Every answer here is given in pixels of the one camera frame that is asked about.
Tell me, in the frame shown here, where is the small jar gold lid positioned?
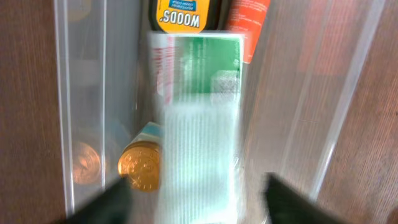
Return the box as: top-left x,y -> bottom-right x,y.
118,122 -> 161,192

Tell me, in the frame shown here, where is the orange tablet tube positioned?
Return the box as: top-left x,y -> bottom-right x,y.
226,0 -> 271,64

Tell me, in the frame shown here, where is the clear plastic container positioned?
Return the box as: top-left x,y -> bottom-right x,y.
54,0 -> 386,223

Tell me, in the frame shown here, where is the dark bottle white cap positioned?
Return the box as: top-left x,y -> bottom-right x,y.
149,0 -> 222,34

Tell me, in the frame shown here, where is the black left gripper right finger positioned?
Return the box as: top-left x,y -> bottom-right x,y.
263,172 -> 344,224

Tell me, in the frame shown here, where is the white green Panadol box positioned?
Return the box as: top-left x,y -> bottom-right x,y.
148,32 -> 245,223

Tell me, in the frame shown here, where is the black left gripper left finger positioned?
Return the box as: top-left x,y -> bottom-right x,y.
58,177 -> 132,224

